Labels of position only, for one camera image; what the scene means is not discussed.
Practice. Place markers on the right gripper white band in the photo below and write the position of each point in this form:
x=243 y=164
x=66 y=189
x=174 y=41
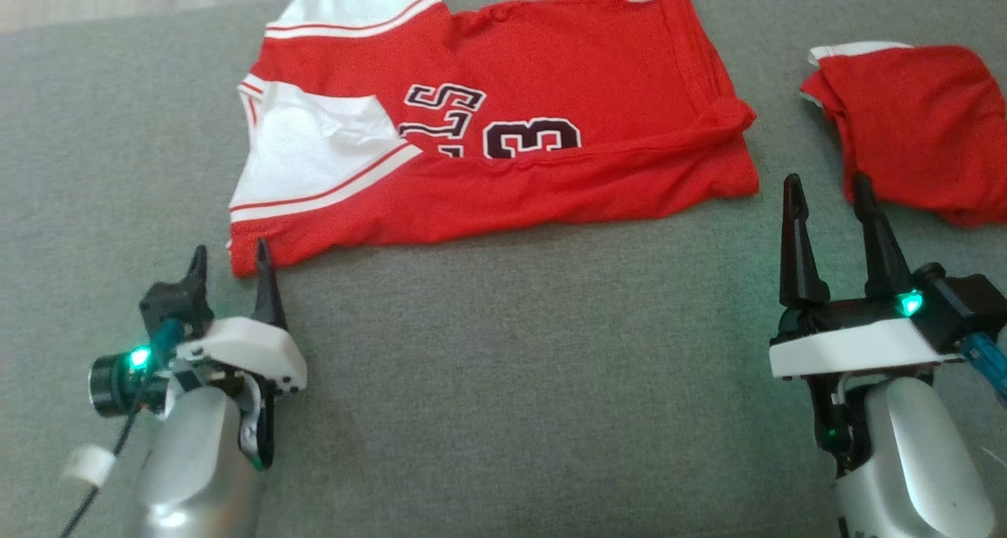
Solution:
x=857 y=349

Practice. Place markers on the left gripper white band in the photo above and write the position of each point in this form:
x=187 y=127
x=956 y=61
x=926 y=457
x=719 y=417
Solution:
x=252 y=349

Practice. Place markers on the red basketball shorts white stripe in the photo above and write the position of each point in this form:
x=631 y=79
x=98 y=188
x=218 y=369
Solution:
x=920 y=129

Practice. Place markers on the red white basketball jersey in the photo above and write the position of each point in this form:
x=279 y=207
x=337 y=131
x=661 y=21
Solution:
x=590 y=90

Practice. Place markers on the grey fabric sofa seat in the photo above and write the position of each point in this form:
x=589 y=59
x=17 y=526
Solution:
x=511 y=365

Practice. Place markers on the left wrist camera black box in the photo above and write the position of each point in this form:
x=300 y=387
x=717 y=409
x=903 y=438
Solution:
x=177 y=306

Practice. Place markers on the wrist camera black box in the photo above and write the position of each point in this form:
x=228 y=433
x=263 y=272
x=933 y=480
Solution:
x=177 y=306
x=968 y=306

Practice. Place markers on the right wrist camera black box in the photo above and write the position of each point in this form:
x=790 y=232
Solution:
x=968 y=306

